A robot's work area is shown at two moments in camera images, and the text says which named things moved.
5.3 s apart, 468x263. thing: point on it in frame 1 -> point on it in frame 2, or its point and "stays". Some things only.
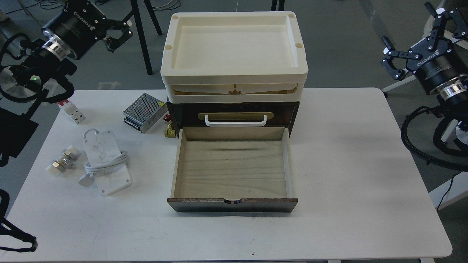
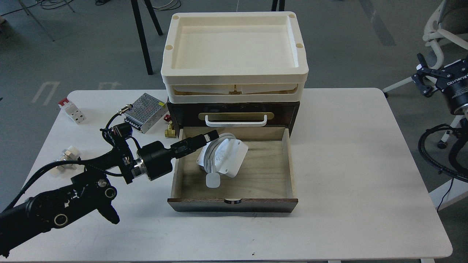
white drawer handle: [234, 123] stays
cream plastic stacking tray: [234, 57] stays
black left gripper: [80, 25] -> [155, 160]
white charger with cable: [107, 166] -> [225, 155]
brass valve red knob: [170, 132] stays
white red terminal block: [71, 111] stays
